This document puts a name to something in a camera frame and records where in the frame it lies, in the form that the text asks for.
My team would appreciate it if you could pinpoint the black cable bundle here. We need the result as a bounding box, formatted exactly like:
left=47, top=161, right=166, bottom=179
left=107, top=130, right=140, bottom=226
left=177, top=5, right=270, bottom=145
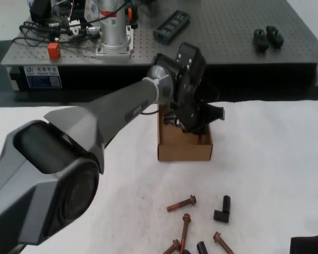
left=12, top=20, right=101, bottom=48

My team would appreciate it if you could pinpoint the black sleeve with bolt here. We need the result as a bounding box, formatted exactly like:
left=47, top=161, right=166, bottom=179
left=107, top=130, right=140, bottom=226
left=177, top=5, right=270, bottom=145
left=163, top=110, right=179, bottom=126

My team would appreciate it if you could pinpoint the small orange box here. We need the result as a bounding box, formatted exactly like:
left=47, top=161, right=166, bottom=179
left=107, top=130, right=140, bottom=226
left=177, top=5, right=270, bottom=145
left=47, top=42, right=61, bottom=60

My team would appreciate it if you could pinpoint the metal bench with holes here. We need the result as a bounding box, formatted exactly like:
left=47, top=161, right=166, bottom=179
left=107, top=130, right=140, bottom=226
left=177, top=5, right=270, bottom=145
left=0, top=0, right=318, bottom=92

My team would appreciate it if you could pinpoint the copper flanged bolt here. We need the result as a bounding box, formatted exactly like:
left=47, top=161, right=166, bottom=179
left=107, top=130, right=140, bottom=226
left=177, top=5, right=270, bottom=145
left=213, top=231, right=235, bottom=254
left=180, top=213, right=192, bottom=252
left=162, top=238, right=182, bottom=254
left=166, top=194, right=197, bottom=213

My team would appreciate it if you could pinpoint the brown cardboard box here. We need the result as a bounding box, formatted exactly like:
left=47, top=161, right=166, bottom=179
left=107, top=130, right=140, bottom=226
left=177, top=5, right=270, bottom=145
left=157, top=102, right=214, bottom=162

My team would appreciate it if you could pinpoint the blue and white label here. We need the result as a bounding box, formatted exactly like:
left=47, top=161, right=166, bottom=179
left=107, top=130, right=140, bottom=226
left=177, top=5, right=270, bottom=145
left=23, top=66, right=63, bottom=89

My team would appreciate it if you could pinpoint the black slotted tray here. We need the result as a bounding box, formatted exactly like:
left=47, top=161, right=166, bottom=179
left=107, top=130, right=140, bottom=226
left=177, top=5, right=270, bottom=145
left=153, top=10, right=191, bottom=43

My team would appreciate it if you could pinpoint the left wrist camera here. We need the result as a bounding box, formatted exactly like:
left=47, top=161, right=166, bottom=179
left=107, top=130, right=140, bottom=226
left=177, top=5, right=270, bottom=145
left=209, top=104, right=226, bottom=123

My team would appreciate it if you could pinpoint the silver-white machine column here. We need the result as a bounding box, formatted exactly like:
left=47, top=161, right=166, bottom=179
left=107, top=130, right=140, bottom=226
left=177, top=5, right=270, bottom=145
left=94, top=0, right=135, bottom=58

